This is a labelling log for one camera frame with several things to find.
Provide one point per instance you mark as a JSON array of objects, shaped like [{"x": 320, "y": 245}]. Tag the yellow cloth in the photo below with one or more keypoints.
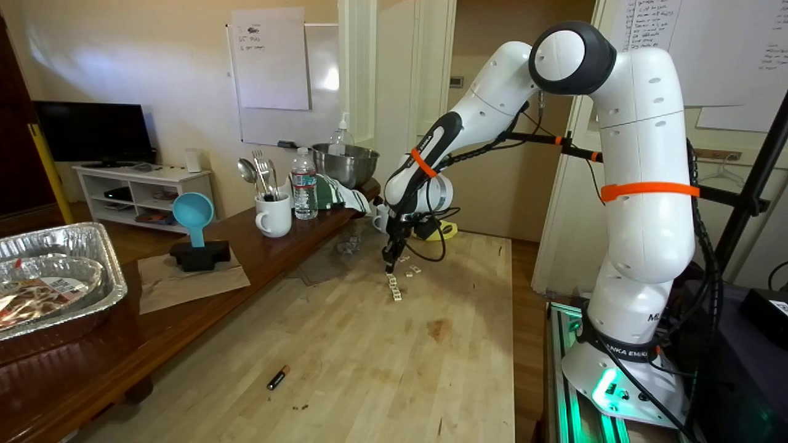
[{"x": 449, "y": 232}]

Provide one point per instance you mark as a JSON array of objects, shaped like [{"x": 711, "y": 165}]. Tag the white wall whiteboard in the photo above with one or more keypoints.
[{"x": 324, "y": 99}]

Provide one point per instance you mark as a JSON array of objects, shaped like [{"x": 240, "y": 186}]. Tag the stainless steel mixing bowl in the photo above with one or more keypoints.
[{"x": 347, "y": 163}]

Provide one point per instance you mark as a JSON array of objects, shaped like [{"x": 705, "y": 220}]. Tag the small dark marker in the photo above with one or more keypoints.
[{"x": 276, "y": 378}]

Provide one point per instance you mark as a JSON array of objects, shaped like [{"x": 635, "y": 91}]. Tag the white paper sheet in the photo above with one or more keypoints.
[{"x": 271, "y": 62}]

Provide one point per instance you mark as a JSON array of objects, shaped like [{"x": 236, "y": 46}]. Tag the white television shelf unit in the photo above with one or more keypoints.
[{"x": 143, "y": 193}]

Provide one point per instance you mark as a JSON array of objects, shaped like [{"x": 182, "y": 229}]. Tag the black boom rod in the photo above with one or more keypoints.
[{"x": 729, "y": 197}]

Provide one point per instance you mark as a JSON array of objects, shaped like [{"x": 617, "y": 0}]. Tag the white ceramic mug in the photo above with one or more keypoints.
[{"x": 274, "y": 217}]

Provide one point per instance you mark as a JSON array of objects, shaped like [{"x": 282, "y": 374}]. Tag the green white striped cloth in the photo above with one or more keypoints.
[{"x": 326, "y": 196}]

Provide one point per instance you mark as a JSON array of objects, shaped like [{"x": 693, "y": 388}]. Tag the black box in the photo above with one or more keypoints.
[{"x": 767, "y": 316}]

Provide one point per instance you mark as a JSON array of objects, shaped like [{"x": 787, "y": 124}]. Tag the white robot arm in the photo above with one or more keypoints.
[{"x": 641, "y": 229}]

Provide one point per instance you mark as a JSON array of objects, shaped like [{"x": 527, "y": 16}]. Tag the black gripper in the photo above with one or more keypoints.
[{"x": 397, "y": 232}]

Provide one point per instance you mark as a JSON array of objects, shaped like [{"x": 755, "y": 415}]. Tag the aluminium rail green light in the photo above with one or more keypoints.
[{"x": 567, "y": 385}]

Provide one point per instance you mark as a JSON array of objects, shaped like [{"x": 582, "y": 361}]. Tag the brown paper sheet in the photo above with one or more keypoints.
[{"x": 192, "y": 286}]

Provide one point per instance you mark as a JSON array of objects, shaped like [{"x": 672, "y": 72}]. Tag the metal spoon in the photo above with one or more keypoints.
[
  {"x": 263, "y": 170},
  {"x": 247, "y": 170}
]

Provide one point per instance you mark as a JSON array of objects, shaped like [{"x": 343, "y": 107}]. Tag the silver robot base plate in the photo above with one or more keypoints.
[{"x": 630, "y": 383}]

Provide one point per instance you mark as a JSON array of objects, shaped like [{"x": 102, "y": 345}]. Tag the yellow long bar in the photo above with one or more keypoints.
[{"x": 50, "y": 168}]

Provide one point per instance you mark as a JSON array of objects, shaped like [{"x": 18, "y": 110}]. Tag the black flat screen television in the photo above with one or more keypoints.
[{"x": 93, "y": 131}]

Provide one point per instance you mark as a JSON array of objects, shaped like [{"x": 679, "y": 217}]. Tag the clear plastic water bottle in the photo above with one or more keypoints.
[{"x": 303, "y": 186}]

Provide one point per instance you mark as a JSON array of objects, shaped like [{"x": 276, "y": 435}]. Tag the black block base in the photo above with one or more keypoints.
[{"x": 200, "y": 257}]

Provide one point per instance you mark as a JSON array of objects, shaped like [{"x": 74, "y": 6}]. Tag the clear spray bottle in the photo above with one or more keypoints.
[{"x": 337, "y": 138}]

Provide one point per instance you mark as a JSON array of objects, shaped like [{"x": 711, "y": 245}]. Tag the white paper with writing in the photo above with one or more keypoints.
[{"x": 741, "y": 57}]

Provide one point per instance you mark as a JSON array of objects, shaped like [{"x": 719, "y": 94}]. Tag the reddish brown wooden table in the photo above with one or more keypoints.
[{"x": 123, "y": 345}]

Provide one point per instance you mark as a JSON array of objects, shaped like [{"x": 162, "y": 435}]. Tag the black stand pole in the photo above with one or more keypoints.
[{"x": 751, "y": 181}]

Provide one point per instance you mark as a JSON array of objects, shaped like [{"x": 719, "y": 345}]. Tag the large aluminium foil tray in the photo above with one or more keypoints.
[{"x": 98, "y": 246}]

